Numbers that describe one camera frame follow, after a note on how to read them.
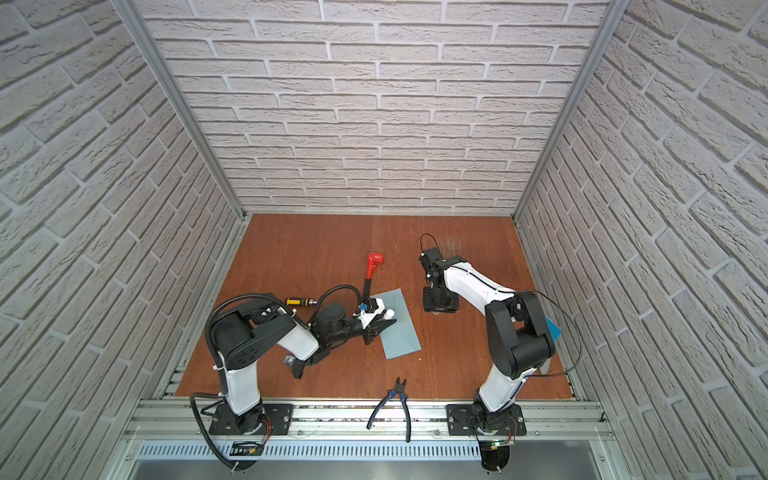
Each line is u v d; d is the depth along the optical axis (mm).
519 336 468
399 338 873
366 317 749
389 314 812
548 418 761
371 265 1031
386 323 814
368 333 768
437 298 775
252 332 501
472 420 674
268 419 728
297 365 812
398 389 777
